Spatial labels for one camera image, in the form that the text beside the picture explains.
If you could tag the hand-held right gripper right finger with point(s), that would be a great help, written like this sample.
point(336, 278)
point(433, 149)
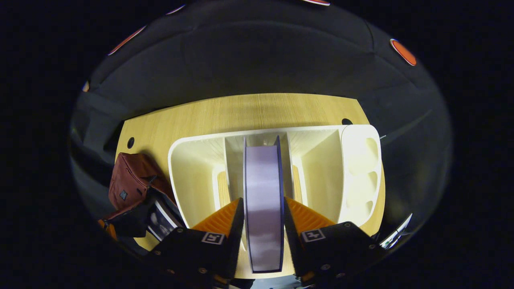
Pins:
point(290, 241)

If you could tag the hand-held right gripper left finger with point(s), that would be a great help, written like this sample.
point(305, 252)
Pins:
point(237, 237)

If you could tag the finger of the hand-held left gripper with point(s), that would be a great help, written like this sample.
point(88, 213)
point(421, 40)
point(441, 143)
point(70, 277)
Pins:
point(109, 230)

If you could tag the blue spine book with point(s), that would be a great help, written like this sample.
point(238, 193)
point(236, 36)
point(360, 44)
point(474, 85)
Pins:
point(263, 200)

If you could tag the white spine book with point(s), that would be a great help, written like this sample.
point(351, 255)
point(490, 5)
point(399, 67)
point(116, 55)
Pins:
point(162, 222)

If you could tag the maroon schoolbag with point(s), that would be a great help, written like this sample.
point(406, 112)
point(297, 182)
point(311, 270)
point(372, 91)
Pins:
point(132, 176)

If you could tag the white bookshelf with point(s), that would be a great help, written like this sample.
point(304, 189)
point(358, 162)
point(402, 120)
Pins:
point(321, 172)

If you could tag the black backdrop cloth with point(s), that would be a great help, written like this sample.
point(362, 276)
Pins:
point(261, 56)

